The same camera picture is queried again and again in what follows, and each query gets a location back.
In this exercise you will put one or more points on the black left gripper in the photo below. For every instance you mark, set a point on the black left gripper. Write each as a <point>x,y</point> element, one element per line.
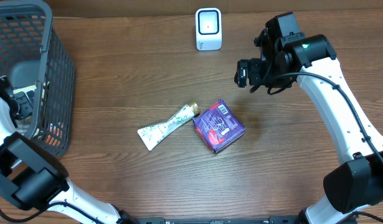
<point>17,118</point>

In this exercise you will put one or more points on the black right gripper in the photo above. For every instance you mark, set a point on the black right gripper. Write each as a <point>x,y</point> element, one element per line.
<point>254,78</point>

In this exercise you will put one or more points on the purple sanitary pad pack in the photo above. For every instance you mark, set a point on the purple sanitary pad pack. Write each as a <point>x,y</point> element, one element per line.
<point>218,127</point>

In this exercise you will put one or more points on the white tube gold cap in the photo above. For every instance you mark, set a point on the white tube gold cap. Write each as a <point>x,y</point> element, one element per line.
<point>156,133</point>

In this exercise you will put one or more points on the cream wet wipes pack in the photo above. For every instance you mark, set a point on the cream wet wipes pack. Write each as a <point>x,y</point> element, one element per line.
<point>29,92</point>

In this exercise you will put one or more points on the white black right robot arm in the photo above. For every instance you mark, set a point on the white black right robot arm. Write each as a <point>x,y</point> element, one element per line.
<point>312,63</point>

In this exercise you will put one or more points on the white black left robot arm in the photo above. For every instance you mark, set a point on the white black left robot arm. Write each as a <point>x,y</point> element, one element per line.
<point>32,178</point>

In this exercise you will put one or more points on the white barcode scanner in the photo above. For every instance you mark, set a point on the white barcode scanner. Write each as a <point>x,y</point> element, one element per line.
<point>208,23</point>

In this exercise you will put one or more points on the dark grey plastic basket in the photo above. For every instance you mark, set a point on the dark grey plastic basket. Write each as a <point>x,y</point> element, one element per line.
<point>30,46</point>

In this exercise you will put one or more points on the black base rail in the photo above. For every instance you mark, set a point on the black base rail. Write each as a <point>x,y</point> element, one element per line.
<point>292,219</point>

